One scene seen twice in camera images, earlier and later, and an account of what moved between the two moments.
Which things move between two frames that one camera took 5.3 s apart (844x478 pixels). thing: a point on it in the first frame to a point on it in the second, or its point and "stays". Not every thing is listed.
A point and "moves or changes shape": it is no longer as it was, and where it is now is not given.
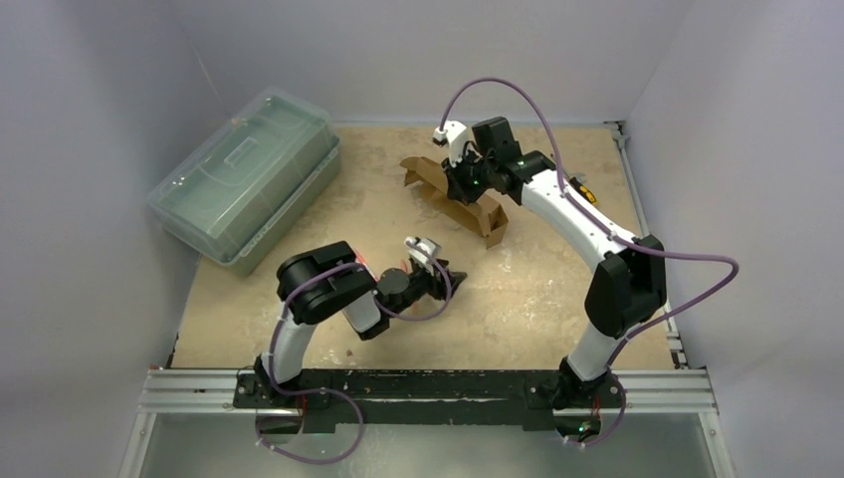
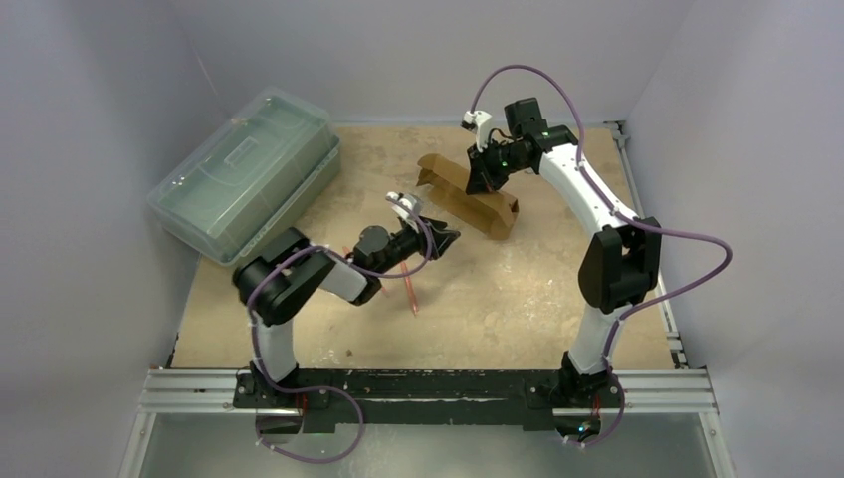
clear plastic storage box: (252, 182) stays
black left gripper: (440, 288) to (439, 236)
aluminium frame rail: (196, 391) stays
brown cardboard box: (482, 216) moves or changes shape
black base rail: (430, 399) stays
